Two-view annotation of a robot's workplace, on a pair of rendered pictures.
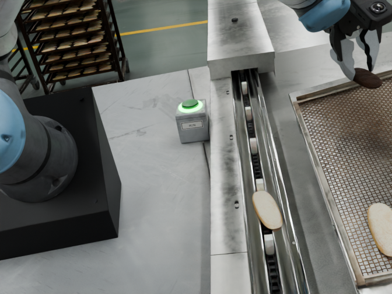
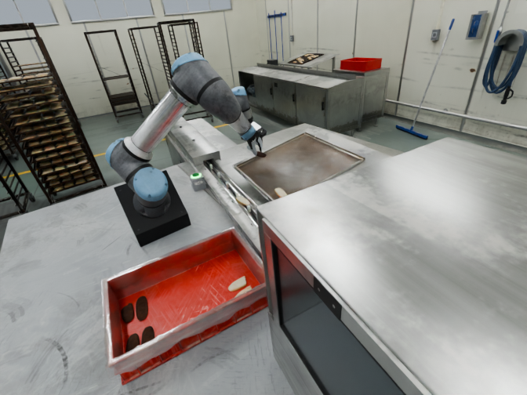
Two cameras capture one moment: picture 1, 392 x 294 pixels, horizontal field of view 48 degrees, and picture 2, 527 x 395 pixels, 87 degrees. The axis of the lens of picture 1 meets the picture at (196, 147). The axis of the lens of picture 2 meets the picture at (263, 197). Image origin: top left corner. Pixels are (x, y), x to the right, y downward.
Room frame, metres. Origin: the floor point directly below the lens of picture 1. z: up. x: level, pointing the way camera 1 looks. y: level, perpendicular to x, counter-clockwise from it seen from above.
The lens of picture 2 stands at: (-0.47, 0.41, 1.57)
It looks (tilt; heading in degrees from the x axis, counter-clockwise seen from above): 32 degrees down; 329
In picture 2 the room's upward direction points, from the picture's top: 6 degrees counter-clockwise
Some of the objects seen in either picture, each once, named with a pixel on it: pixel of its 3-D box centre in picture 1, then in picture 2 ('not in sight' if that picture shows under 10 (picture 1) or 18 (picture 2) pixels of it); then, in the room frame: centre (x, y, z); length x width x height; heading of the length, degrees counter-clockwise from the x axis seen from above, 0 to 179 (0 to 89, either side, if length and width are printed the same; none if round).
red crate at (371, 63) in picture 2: not in sight; (360, 63); (2.54, -3.42, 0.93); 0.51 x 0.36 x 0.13; 177
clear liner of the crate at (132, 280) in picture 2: not in sight; (189, 290); (0.18, 0.32, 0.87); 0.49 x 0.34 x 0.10; 85
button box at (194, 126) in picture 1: (195, 126); (198, 184); (0.90, -0.01, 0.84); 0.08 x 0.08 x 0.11; 83
